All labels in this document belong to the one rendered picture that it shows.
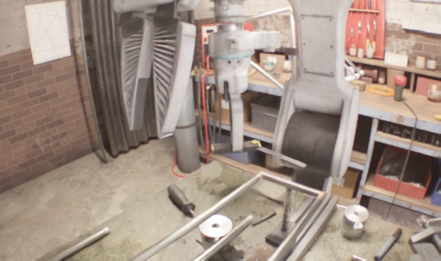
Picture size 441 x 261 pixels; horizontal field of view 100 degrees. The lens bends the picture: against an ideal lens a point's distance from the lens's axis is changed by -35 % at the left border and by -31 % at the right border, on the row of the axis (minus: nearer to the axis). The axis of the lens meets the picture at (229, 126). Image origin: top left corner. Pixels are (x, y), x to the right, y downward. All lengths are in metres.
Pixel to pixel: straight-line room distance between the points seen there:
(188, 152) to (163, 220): 1.71
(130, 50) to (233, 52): 0.23
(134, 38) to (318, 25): 0.44
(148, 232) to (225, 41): 0.40
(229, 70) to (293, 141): 0.27
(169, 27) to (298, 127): 0.48
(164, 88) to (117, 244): 0.36
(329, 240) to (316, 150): 0.24
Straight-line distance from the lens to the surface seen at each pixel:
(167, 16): 0.26
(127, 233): 0.55
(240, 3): 0.49
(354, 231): 0.51
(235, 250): 0.42
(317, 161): 0.64
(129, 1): 0.27
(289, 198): 0.35
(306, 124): 0.66
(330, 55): 0.63
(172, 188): 0.60
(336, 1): 0.61
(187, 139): 2.19
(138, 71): 0.29
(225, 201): 0.32
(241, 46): 0.47
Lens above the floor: 1.25
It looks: 23 degrees down
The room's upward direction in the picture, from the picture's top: 3 degrees counter-clockwise
